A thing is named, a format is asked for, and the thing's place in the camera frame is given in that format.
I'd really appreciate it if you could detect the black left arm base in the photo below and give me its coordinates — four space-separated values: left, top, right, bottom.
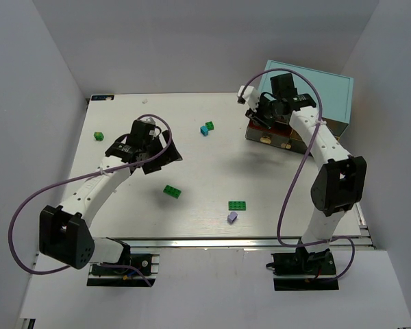
86 252 160 288

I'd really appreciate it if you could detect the small green lego brick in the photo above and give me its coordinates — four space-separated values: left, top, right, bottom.
205 121 214 130

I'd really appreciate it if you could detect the small cyan lego brick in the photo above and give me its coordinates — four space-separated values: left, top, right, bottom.
200 126 209 136

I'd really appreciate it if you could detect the green flat lego plate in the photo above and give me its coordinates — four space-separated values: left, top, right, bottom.
163 185 182 199

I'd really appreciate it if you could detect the teal drawer organizer box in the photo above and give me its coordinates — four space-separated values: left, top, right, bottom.
264 60 353 154

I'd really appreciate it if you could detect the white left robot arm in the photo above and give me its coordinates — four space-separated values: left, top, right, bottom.
39 114 182 269

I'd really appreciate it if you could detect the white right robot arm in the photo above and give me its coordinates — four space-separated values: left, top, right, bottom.
238 69 367 259

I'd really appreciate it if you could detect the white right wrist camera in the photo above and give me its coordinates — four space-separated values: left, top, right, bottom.
237 86 260 111

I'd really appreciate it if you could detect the green yellow lego cube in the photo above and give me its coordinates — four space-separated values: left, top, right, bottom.
93 132 104 141

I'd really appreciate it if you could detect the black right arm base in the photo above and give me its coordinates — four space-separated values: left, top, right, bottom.
266 247 339 291

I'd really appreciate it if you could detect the green long lego brick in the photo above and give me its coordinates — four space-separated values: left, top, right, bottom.
228 201 247 211

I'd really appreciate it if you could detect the lilac lego piece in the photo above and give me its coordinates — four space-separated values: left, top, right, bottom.
227 211 238 224

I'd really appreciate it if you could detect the dark corner label sticker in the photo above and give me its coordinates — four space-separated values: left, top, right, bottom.
90 95 114 101

